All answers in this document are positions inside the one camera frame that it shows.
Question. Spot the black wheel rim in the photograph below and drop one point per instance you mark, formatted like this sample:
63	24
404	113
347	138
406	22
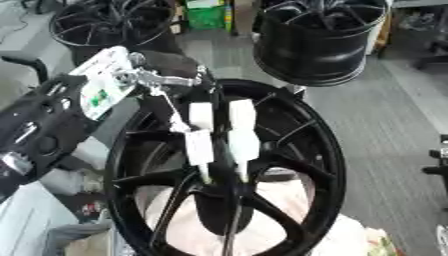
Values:
315	50

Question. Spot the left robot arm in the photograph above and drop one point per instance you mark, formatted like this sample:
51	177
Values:
46	126

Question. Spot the pale blue sheet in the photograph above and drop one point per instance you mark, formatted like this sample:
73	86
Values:
29	223

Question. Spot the green box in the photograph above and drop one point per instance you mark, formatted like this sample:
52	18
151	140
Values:
205	16

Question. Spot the black spoked wheel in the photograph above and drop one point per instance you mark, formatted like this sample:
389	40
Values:
315	156

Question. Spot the pale pink cloth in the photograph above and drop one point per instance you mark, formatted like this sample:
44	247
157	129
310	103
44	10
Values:
192	233

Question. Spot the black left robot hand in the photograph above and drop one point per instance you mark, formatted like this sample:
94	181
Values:
169	65

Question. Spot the black stand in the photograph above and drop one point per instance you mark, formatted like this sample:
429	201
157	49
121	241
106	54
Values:
438	170

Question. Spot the black office chair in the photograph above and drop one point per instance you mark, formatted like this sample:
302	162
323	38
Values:
434	40

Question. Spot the black curved bar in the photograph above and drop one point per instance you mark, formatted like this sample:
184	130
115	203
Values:
36	65

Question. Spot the black multi-spoke wheel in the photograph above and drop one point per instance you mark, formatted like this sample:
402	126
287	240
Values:
111	31

